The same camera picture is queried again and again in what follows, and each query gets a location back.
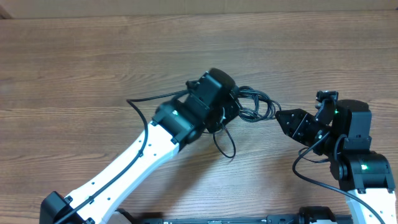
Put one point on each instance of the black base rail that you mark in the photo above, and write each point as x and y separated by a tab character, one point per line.
305	215

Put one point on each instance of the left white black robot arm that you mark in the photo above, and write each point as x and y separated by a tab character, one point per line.
207	104

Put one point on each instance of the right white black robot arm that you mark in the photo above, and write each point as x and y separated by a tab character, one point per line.
340	131

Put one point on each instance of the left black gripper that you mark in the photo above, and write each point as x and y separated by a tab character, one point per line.
232	111

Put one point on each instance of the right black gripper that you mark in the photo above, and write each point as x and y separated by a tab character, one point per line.
296	125

